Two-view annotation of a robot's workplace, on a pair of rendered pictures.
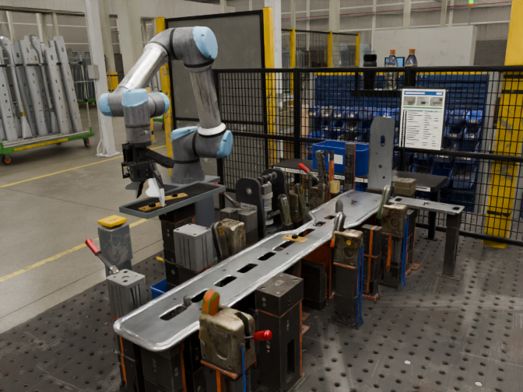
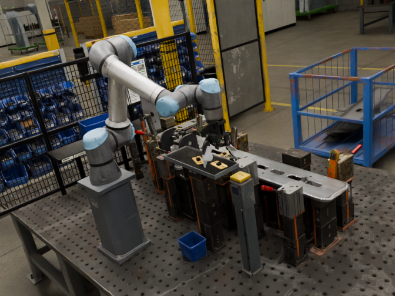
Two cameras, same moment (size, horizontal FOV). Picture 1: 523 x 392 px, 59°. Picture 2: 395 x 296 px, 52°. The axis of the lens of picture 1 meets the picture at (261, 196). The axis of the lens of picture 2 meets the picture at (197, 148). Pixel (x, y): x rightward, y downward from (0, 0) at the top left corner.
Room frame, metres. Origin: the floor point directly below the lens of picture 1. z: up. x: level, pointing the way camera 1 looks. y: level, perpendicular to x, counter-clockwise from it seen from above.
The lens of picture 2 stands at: (0.98, 1.84, 1.88)
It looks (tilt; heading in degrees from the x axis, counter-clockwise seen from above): 22 degrees down; 289
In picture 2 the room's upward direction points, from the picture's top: 10 degrees counter-clockwise
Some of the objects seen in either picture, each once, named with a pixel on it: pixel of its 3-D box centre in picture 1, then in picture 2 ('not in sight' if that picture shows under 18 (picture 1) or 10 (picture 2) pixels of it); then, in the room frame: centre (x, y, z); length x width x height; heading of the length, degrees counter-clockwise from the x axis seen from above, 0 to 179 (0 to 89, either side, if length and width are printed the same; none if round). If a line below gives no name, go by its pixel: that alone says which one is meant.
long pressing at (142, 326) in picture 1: (293, 242); (228, 155); (1.47, -0.11, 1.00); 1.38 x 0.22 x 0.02; 144
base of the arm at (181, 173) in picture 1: (187, 169); (103, 168); (1.97, 0.32, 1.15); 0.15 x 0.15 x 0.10
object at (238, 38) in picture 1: (218, 125); not in sight; (4.35, 0.39, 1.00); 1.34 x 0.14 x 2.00; 58
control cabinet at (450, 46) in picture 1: (420, 75); not in sight; (8.27, -2.84, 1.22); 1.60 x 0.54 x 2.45; 58
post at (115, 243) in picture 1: (121, 291); (247, 226); (1.30, 0.45, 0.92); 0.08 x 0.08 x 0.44; 54
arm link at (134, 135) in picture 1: (139, 134); (214, 113); (1.38, 0.36, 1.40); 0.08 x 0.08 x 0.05
